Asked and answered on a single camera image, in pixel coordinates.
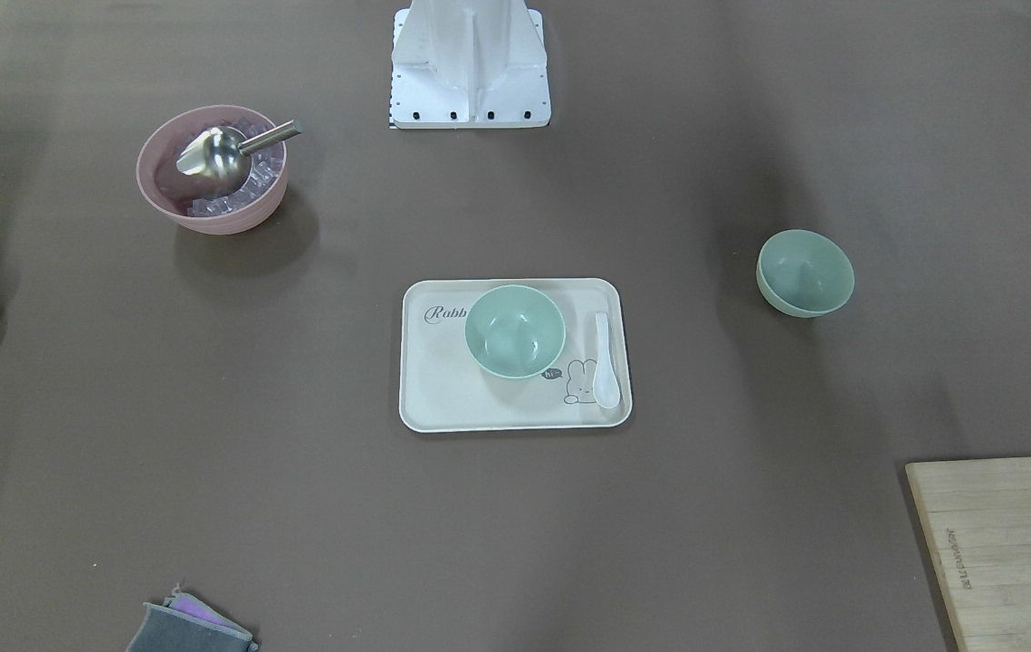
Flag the pink bowl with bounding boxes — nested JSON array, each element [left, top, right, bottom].
[[136, 104, 289, 235]]

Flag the purple cloth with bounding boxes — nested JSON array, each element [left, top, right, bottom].
[[163, 585, 253, 638]]

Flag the clear ice cubes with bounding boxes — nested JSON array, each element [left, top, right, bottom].
[[173, 122, 280, 218]]

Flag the white ceramic spoon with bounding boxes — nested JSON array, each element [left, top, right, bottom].
[[593, 312, 620, 409]]

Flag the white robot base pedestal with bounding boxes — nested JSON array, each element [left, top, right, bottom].
[[388, 1, 552, 129]]

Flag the grey folded cloth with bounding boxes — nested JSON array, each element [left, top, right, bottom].
[[126, 604, 260, 651]]

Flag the cream rabbit tray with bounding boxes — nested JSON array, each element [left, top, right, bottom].
[[398, 278, 634, 434]]

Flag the green bowl robot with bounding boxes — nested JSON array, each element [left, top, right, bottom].
[[756, 228, 855, 319]]

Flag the wooden cutting board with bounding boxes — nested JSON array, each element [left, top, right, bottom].
[[905, 455, 1031, 651]]

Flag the metal ice scoop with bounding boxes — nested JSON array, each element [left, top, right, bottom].
[[175, 120, 301, 183]]

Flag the green bowl on tray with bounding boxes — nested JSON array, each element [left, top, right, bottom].
[[464, 284, 568, 379]]

